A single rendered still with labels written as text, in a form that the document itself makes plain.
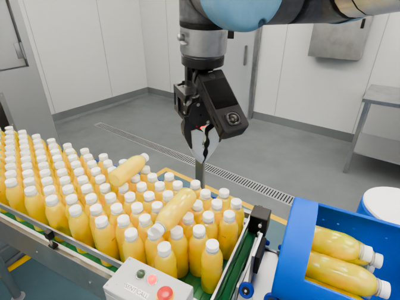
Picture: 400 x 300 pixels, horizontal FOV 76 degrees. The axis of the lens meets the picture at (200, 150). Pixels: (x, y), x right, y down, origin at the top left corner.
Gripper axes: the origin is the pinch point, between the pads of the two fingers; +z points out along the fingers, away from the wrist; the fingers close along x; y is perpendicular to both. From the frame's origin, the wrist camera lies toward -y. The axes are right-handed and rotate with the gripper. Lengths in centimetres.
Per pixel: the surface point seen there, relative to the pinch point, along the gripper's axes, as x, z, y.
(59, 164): 36, 40, 69
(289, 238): -18.6, 21.8, -11.3
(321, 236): -29.0, 25.0, -12.5
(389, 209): -75, 40, -7
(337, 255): -30.6, 27.3, -17.4
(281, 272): -14.8, 28.2, -15.0
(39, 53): 69, 76, 428
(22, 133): 56, 46, 115
